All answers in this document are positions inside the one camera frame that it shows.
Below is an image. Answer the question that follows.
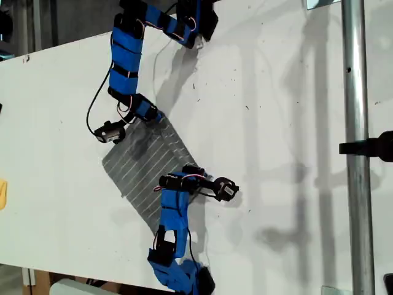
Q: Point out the grey striped towel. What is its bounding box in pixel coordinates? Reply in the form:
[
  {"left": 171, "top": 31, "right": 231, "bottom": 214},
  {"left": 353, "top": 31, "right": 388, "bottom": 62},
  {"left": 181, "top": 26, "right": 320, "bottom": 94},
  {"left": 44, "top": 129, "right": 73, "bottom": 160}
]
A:
[{"left": 101, "top": 113, "right": 212, "bottom": 237}]

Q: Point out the white rounded box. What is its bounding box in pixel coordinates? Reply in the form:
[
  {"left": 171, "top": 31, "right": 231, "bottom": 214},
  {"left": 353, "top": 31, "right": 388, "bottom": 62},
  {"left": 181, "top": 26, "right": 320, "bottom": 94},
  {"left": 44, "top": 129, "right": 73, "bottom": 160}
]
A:
[{"left": 49, "top": 278, "right": 105, "bottom": 295}]

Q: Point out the black clamp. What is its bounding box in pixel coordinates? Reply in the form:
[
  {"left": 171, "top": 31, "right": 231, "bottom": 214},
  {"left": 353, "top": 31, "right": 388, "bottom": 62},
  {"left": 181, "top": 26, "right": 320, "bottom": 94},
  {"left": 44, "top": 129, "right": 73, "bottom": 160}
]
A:
[{"left": 338, "top": 130, "right": 393, "bottom": 163}]

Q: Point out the yellow object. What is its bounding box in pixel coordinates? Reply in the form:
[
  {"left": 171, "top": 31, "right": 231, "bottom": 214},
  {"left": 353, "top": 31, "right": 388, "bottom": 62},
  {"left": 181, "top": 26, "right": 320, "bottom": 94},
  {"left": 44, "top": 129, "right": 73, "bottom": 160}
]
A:
[{"left": 0, "top": 179, "right": 8, "bottom": 211}]

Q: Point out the wooden table leg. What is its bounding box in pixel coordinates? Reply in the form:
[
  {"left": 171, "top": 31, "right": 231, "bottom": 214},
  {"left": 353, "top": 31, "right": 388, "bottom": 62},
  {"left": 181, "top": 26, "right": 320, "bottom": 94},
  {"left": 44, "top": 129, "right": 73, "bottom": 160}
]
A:
[{"left": 21, "top": 267, "right": 52, "bottom": 295}]

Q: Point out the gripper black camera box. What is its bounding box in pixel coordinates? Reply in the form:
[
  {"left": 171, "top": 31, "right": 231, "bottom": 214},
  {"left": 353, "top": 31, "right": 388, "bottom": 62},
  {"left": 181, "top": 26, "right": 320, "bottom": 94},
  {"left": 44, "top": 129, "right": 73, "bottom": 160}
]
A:
[
  {"left": 214, "top": 176, "right": 239, "bottom": 202},
  {"left": 93, "top": 121, "right": 126, "bottom": 144}
]

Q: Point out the gripper black camera cable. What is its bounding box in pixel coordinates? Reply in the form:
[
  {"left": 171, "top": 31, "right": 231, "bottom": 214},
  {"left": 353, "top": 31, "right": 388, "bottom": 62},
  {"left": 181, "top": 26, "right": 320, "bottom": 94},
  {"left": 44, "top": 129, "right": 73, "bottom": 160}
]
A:
[
  {"left": 185, "top": 229, "right": 200, "bottom": 267},
  {"left": 86, "top": 61, "right": 113, "bottom": 135}
]

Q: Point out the steel post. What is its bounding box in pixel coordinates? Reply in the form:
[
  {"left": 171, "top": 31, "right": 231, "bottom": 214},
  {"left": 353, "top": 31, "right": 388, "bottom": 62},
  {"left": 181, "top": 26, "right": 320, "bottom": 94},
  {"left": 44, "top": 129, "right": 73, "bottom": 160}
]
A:
[{"left": 341, "top": 0, "right": 376, "bottom": 295}]

